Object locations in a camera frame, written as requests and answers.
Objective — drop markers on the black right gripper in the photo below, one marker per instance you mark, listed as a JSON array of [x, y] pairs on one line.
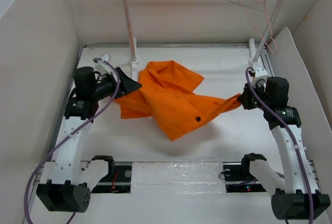
[[245, 97]]

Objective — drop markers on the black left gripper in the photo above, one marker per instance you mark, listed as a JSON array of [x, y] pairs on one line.
[[127, 85]]

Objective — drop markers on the orange trousers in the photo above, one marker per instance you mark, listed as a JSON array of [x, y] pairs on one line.
[[167, 95]]

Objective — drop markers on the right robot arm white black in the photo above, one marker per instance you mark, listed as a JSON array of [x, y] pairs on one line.
[[295, 195]]

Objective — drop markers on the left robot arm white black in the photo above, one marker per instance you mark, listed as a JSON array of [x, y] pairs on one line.
[[69, 185]]

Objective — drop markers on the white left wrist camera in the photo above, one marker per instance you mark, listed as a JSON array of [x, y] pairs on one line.
[[103, 64]]

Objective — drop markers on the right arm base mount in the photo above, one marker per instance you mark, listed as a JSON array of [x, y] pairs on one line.
[[237, 181]]

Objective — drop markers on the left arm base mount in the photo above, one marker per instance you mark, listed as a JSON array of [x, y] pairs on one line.
[[118, 182]]

